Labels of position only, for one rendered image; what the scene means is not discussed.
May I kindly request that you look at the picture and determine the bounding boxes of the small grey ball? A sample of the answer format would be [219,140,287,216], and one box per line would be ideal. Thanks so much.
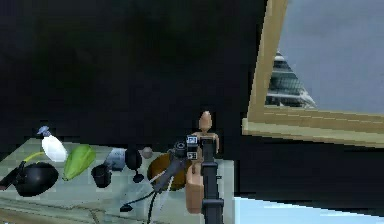
[141,146,154,160]

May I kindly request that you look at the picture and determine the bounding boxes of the pale green kitchen counter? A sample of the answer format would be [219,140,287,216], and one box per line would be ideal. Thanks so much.
[0,137,236,224]

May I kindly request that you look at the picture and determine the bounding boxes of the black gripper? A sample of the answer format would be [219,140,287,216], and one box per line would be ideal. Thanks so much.
[119,140,190,224]

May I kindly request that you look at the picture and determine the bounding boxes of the yellow green utensil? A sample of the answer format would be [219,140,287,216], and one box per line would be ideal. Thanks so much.
[21,151,47,165]

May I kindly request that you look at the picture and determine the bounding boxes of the white spray bottle blue top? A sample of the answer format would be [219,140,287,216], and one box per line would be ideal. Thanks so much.
[36,125,70,164]

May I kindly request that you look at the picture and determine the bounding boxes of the black cup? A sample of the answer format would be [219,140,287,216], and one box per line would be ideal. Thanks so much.
[90,163,113,189]

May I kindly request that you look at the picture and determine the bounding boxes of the wooden framed window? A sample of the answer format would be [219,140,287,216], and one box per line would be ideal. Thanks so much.
[241,0,384,149]

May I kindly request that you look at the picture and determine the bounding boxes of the brown round bowl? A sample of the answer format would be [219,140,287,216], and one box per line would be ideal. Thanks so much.
[146,153,193,192]

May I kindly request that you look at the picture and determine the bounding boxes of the black wine glass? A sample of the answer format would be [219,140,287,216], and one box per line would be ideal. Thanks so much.
[124,147,146,184]

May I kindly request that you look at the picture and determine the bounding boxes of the wooden mannequin figure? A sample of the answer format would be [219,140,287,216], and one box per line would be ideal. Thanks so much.
[184,110,221,215]

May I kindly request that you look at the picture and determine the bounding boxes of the green lettuce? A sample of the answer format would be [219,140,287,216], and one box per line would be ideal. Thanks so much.
[62,143,97,182]

